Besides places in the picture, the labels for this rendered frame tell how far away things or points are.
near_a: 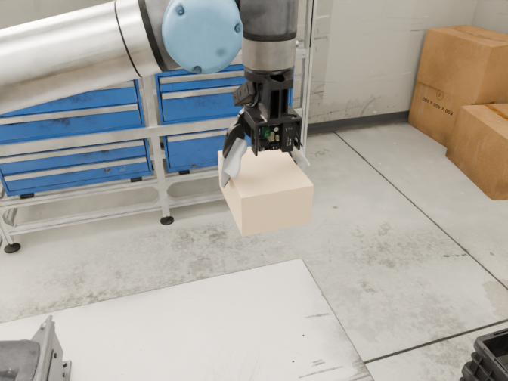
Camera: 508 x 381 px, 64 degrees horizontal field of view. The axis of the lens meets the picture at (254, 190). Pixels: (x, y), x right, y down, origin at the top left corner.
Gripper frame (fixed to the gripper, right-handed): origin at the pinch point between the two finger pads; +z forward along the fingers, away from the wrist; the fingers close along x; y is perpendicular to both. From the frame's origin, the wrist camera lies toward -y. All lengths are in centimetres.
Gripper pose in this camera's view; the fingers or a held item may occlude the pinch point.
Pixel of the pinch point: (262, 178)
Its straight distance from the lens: 71.1
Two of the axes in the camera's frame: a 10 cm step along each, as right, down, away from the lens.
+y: 3.0, 5.2, -8.0
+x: 9.6, -1.6, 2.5
